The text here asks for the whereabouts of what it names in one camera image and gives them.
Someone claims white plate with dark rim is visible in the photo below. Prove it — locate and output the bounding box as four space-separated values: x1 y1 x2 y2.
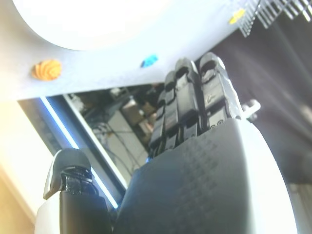
11 0 186 51

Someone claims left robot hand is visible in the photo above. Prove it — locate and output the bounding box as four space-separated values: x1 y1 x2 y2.
36 52 298 234

